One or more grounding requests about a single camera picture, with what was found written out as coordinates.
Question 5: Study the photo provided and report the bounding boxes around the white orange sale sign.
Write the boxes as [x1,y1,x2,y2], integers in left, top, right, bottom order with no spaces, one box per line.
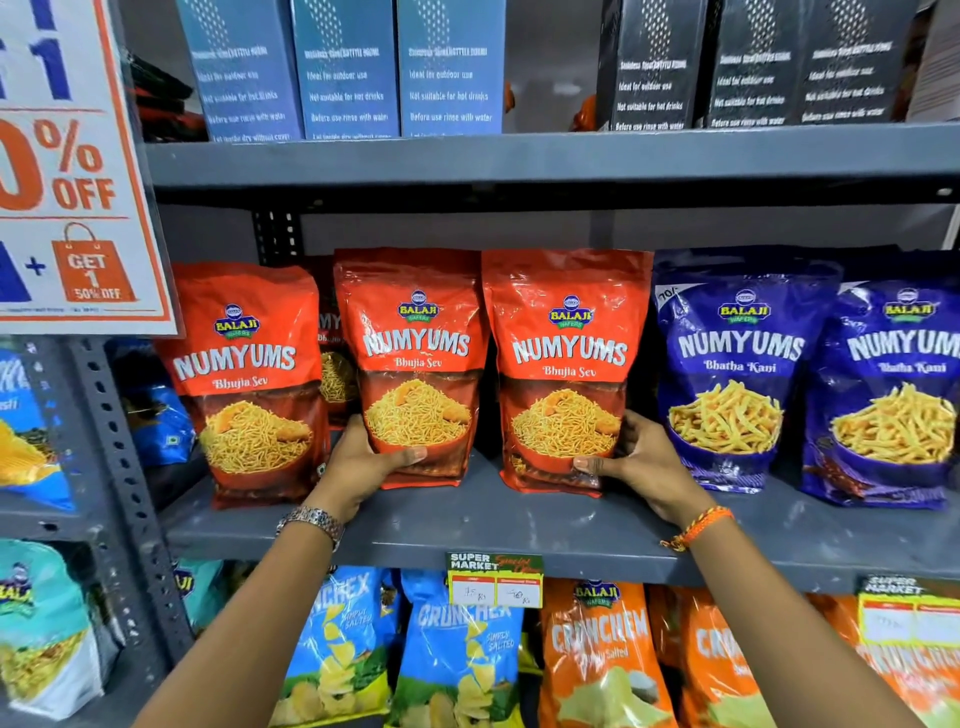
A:
[0,0,186,339]

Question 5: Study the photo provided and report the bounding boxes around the dark blue snack packet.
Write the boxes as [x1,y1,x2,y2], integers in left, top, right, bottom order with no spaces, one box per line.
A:
[111,339,198,469]

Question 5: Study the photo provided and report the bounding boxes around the teal white snack packet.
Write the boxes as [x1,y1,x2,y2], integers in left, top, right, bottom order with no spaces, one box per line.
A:
[0,539,123,723]

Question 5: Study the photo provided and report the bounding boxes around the orange snack packet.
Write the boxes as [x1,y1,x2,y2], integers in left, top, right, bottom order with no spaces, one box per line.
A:
[333,248,491,491]
[298,255,363,430]
[481,248,655,498]
[153,261,332,512]

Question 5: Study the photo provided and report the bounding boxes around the black red packaged items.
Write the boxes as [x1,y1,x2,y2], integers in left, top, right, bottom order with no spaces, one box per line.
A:
[123,51,212,144]

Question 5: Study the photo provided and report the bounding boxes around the person's left forearm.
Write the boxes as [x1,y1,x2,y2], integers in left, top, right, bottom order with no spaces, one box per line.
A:
[131,523,342,728]

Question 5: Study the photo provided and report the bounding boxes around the blue yellow wafer packet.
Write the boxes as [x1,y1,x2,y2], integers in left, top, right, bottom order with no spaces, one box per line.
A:
[0,343,77,513]

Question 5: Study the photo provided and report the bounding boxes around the teal chips packet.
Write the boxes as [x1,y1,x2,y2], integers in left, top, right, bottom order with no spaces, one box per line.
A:
[173,558,231,636]

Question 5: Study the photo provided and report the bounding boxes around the yellow green price label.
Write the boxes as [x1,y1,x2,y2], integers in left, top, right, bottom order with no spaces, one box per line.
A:
[856,575,960,651]
[445,552,546,611]

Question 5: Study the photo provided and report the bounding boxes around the white cardboard box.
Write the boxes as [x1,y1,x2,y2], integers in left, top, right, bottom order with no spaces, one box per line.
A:
[905,0,960,124]

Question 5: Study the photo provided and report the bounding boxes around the orange chips packet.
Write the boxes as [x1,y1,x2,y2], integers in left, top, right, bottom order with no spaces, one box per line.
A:
[805,591,960,728]
[537,578,678,728]
[648,584,778,728]

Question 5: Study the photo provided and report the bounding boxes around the silver metal wristwatch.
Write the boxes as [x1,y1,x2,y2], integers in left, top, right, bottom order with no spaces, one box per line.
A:
[274,505,347,553]

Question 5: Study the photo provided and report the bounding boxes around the person's right forearm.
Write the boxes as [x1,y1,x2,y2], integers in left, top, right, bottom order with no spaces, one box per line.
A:
[678,516,930,728]

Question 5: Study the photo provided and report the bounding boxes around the grey metal shelf rack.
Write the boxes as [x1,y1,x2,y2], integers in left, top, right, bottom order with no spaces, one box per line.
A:
[0,0,960,728]

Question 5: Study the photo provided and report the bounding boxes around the blue cardboard box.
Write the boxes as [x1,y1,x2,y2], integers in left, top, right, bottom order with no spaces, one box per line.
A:
[175,0,306,144]
[290,0,402,142]
[395,0,508,139]

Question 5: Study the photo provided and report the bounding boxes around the blue chips packet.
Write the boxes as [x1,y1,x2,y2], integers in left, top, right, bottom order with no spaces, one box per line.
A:
[268,565,404,728]
[385,569,527,728]

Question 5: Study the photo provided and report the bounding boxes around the person's right hand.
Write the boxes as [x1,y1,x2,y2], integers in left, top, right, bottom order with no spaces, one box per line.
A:
[573,409,720,531]

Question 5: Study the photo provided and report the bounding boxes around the purple snack packet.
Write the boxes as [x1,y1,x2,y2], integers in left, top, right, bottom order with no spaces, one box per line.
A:
[798,253,960,512]
[650,250,846,495]

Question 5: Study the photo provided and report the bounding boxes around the orange thread bracelet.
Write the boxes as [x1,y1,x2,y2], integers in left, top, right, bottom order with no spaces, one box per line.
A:
[659,505,737,555]

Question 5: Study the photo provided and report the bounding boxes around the black cardboard box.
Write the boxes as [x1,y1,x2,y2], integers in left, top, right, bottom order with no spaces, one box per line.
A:
[696,0,808,129]
[595,0,711,133]
[793,0,921,126]

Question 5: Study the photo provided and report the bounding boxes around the person's left hand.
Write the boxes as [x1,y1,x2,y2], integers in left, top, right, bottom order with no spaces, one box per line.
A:
[303,414,429,528]

